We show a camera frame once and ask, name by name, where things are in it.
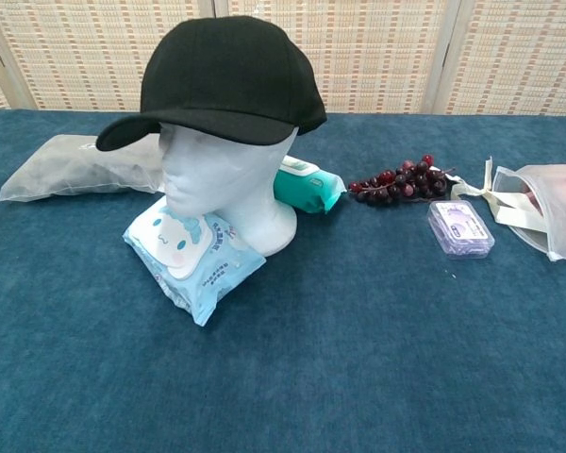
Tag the frosted bag with pink cloth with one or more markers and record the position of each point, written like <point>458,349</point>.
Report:
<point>556,207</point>

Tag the purple clear plastic box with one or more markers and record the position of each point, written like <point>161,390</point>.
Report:
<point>460,229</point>

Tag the dark red grape bunch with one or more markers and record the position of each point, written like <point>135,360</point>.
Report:
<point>401,184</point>

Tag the blue felt table cover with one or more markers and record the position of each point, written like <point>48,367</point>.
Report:
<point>311,354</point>

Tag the grey frosted zip bag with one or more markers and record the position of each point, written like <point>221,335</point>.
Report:
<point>66,170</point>

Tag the black baseball cap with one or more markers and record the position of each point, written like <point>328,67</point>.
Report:
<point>231,75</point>

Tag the teal wet wipes pack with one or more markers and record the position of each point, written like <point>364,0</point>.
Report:
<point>306,189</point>

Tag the white foam mannequin head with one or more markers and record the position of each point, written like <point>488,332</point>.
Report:
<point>217,174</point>

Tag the light blue wet wipes pack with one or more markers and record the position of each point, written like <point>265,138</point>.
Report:
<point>203,269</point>

